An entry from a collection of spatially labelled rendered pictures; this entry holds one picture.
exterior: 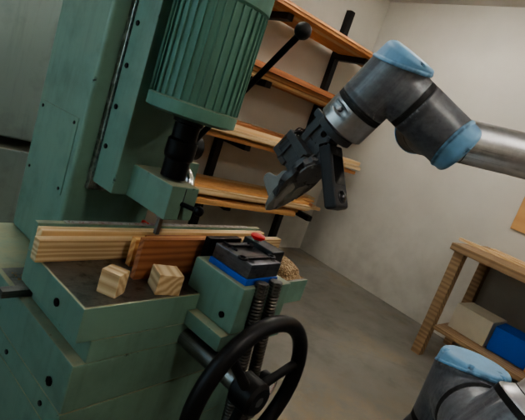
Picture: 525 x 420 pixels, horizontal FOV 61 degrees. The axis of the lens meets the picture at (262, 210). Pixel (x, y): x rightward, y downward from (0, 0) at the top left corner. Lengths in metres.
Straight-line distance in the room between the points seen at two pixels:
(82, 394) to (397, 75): 0.71
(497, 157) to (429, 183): 3.29
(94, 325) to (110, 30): 0.57
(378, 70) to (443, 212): 3.42
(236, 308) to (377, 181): 3.76
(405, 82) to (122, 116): 0.54
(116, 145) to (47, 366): 0.43
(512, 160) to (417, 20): 3.90
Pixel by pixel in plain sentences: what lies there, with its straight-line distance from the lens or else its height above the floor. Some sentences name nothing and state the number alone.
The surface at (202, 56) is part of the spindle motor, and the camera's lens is 0.81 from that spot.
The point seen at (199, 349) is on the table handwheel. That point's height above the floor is 0.82.
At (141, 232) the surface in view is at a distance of 0.93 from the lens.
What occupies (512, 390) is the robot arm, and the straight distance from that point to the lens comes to 0.96.
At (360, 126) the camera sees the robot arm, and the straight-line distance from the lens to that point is 0.76.
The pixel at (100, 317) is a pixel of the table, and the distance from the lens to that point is 0.74.
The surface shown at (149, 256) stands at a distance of 0.83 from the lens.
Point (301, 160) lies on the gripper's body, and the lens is 0.80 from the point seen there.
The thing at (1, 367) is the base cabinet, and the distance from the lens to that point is 1.00.
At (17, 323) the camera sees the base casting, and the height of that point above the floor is 0.76.
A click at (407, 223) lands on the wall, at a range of 4.26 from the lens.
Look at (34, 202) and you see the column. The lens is 1.15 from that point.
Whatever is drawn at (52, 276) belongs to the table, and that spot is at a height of 0.90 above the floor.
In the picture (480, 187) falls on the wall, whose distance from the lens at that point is 4.03.
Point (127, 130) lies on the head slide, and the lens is 0.93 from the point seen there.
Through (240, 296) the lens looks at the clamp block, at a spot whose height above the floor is 0.94.
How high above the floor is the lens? 1.25
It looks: 11 degrees down
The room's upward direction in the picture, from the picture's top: 19 degrees clockwise
